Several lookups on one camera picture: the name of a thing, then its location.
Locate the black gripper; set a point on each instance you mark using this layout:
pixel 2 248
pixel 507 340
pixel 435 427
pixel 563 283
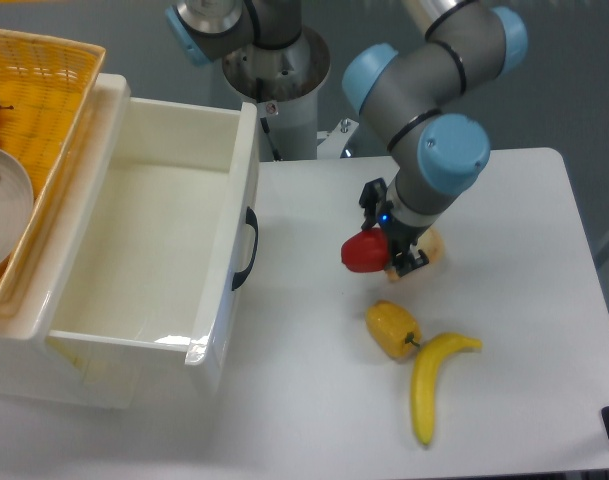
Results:
pixel 401 225

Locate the red bell pepper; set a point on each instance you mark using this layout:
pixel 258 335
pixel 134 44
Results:
pixel 366 252

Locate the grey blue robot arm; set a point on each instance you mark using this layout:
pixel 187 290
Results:
pixel 400 97

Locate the yellow bell pepper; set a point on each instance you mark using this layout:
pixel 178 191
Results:
pixel 393 328

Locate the triangular toast slice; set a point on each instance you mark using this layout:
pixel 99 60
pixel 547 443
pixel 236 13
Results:
pixel 432 244

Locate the yellow banana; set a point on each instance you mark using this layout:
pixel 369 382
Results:
pixel 424 378

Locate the white open drawer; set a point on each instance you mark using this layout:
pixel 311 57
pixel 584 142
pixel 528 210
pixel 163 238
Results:
pixel 150 287

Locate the yellow woven basket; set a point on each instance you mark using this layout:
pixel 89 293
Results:
pixel 48 81

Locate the grey plate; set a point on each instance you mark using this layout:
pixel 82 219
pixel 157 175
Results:
pixel 16 203

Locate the white drawer cabinet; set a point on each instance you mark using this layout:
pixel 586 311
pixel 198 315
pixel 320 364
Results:
pixel 33 362

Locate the white mounting bracket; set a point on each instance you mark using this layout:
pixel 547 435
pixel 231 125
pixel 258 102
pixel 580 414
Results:
pixel 337 143

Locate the black drawer handle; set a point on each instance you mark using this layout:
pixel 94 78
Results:
pixel 250 250

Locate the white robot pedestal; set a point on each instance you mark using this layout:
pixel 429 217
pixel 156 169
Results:
pixel 284 85

